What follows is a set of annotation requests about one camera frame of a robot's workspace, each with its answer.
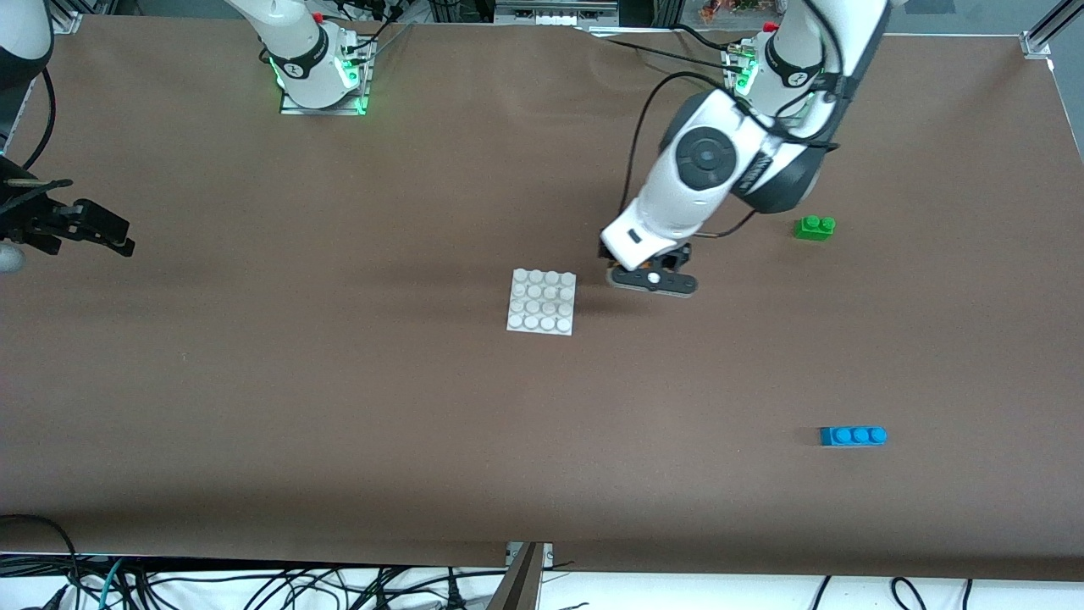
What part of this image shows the white studded base plate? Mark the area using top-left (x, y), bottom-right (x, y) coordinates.
top-left (506, 269), bottom-right (578, 336)

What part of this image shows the blue three-stud block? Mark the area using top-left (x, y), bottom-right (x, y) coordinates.
top-left (820, 426), bottom-right (888, 447)

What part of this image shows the brown table cover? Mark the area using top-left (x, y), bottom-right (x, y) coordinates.
top-left (0, 17), bottom-right (1084, 582)

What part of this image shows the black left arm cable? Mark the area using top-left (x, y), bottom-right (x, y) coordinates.
top-left (622, 72), bottom-right (839, 242)

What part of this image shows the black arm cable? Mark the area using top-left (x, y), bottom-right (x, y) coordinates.
top-left (21, 68), bottom-right (58, 170)
top-left (622, 72), bottom-right (839, 242)

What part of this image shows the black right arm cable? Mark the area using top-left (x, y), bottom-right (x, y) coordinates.
top-left (21, 68), bottom-right (58, 170)

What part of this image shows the black cable on table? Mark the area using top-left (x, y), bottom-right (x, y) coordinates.
top-left (593, 36), bottom-right (739, 69)
top-left (669, 24), bottom-right (739, 52)

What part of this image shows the black looped floor cable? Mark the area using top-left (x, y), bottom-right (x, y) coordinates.
top-left (0, 514), bottom-right (81, 610)

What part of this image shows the small metal bracket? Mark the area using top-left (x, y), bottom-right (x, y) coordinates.
top-left (506, 542), bottom-right (554, 570)

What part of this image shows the teal floor cable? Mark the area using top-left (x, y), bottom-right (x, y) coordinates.
top-left (97, 557), bottom-right (125, 610)

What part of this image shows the aluminium frame profile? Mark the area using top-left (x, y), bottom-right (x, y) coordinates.
top-left (1020, 0), bottom-right (1084, 60)

